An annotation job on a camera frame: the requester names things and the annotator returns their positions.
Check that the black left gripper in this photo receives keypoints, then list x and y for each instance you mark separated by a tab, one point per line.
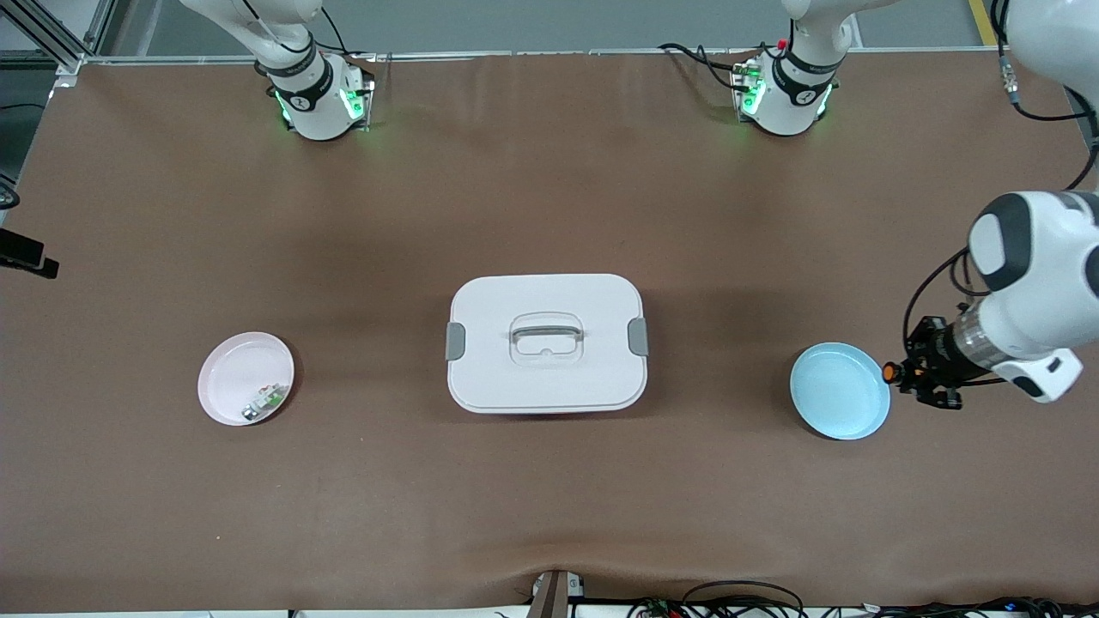
933	359

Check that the orange push-button switch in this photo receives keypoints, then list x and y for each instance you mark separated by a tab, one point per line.
892	372

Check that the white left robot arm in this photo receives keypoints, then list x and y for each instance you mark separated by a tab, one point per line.
1039	292

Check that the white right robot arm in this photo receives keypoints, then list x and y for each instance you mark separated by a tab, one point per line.
313	103

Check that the white lidded storage box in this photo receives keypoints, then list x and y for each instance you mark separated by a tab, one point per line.
546	378

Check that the light blue round plate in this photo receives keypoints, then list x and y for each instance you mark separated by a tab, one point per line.
840	391

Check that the pink round plate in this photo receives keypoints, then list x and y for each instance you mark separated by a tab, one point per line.
225	386

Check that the brown table mat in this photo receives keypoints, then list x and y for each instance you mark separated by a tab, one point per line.
549	498

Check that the aluminium frame post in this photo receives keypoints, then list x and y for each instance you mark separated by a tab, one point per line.
60	39

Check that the green push-button switch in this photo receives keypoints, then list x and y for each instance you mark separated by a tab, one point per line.
264	402

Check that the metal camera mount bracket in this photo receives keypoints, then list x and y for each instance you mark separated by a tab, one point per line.
554	596

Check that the aluminium frame rail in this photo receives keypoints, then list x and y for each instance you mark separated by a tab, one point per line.
515	54

